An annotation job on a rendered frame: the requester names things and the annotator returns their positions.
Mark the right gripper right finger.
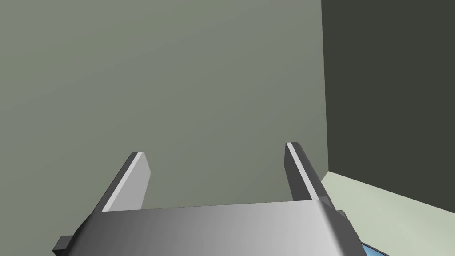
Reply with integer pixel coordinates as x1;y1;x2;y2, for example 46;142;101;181
283;142;335;210

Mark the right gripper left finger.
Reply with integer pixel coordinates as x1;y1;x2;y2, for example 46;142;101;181
92;151;152;215

